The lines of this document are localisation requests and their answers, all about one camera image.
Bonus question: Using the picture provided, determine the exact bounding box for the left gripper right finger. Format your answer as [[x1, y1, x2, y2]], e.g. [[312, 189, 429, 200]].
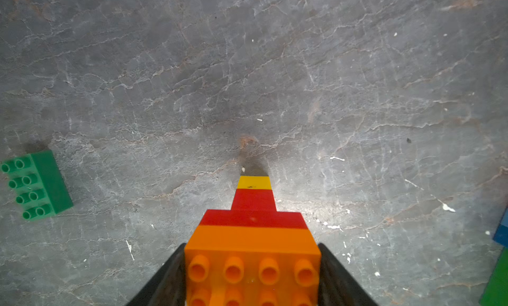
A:
[[317, 243, 378, 306]]

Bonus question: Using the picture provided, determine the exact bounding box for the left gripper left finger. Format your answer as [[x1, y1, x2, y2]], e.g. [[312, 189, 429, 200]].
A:
[[127, 243, 186, 306]]

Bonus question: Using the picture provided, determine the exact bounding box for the orange long lego brick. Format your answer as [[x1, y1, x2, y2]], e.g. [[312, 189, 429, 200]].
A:
[[185, 225, 321, 305]]

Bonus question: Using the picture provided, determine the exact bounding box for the small red lego brick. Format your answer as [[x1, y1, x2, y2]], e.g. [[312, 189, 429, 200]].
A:
[[231, 189, 276, 212]]

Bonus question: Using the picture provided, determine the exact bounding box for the yellow square lego brick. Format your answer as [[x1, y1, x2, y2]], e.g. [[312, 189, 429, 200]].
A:
[[237, 176, 272, 190]]

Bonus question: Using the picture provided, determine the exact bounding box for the green lego plate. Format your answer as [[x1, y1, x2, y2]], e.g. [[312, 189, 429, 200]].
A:
[[1, 150, 74, 221]]

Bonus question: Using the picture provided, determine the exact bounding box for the green tall lego brick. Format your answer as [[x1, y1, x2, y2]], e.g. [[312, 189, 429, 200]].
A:
[[480, 249, 508, 306]]

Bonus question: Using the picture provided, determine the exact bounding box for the light blue lego brick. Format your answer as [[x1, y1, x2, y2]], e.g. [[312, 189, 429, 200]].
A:
[[493, 208, 508, 248]]

